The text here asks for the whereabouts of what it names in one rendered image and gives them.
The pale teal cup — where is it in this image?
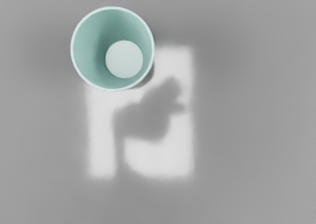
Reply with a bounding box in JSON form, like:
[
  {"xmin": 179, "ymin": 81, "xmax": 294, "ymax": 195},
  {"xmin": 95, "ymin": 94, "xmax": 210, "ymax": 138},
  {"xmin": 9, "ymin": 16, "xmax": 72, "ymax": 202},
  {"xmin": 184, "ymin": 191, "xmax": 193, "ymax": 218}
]
[{"xmin": 70, "ymin": 6, "xmax": 156, "ymax": 92}]

